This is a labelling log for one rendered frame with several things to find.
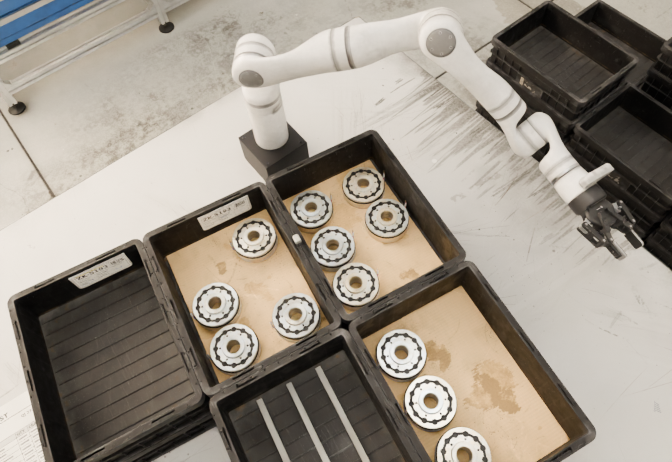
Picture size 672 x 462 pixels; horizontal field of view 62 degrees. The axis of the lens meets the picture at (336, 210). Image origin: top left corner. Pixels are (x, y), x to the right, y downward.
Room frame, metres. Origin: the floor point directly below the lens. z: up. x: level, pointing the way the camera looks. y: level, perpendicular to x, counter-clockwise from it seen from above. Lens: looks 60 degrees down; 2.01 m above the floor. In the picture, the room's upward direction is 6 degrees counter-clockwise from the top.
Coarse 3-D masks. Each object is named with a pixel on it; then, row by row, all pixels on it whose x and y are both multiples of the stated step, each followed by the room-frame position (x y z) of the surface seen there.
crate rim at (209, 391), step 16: (240, 192) 0.70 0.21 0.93; (208, 208) 0.66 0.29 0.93; (272, 208) 0.65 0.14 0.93; (176, 224) 0.63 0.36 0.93; (144, 240) 0.60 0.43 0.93; (304, 256) 0.52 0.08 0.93; (160, 272) 0.52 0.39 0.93; (320, 288) 0.44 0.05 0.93; (176, 320) 0.41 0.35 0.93; (336, 320) 0.37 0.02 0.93; (320, 336) 0.34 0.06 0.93; (192, 352) 0.34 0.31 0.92; (288, 352) 0.32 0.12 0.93; (256, 368) 0.29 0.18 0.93; (208, 384) 0.27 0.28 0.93; (224, 384) 0.27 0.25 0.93
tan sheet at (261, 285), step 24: (264, 216) 0.69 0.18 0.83; (216, 240) 0.63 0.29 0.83; (192, 264) 0.58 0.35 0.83; (216, 264) 0.57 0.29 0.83; (240, 264) 0.56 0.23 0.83; (264, 264) 0.56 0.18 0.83; (288, 264) 0.55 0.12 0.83; (192, 288) 0.52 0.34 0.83; (240, 288) 0.50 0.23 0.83; (264, 288) 0.50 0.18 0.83; (288, 288) 0.49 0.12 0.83; (192, 312) 0.46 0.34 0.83; (264, 312) 0.44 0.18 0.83; (264, 336) 0.39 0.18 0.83
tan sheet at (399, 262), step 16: (368, 160) 0.82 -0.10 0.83; (336, 176) 0.78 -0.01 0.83; (336, 192) 0.73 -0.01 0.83; (288, 208) 0.70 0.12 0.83; (336, 208) 0.69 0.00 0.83; (352, 208) 0.68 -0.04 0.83; (336, 224) 0.64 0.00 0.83; (352, 224) 0.64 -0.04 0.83; (368, 240) 0.59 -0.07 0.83; (400, 240) 0.58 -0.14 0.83; (416, 240) 0.58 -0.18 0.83; (368, 256) 0.55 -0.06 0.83; (384, 256) 0.55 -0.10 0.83; (400, 256) 0.54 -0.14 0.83; (416, 256) 0.54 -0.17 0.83; (432, 256) 0.54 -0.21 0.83; (336, 272) 0.52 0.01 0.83; (384, 272) 0.51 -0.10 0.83; (400, 272) 0.50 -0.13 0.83; (416, 272) 0.50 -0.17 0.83; (384, 288) 0.47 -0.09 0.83
